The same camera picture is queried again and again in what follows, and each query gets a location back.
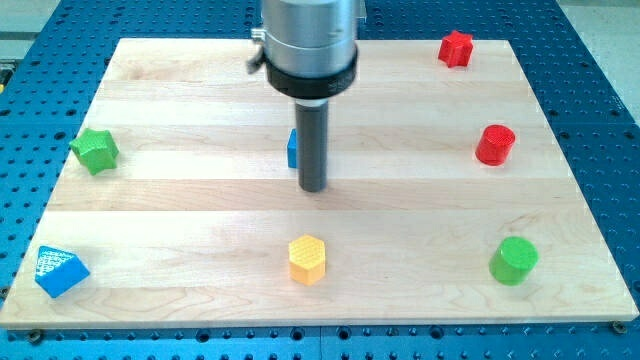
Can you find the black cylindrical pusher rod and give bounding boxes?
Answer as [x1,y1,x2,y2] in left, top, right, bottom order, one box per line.
[295,99,329,192]

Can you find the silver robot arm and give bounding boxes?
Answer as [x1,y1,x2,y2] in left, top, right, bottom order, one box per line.
[247,0,358,192]

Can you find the blue cube block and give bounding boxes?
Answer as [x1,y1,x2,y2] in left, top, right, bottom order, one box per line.
[286,128,297,169]

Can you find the red star block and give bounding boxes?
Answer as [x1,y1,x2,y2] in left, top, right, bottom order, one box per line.
[438,30,474,68]

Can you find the green star block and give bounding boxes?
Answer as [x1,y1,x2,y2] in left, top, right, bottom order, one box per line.
[69,128,119,176]

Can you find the yellow hexagon block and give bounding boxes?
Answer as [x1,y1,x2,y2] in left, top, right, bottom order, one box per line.
[288,234,326,286]

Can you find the wooden board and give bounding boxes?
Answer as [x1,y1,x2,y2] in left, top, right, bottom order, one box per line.
[1,38,638,329]

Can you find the red cylinder block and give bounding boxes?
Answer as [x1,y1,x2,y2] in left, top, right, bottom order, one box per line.
[475,124,516,166]

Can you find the green cylinder block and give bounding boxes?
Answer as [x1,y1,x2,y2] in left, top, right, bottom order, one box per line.
[489,236,539,286]

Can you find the blue triangle block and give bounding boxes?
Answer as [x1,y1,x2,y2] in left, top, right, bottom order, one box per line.
[34,246,90,298]

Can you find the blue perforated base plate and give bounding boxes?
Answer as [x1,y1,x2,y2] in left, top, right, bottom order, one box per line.
[1,1,639,359]

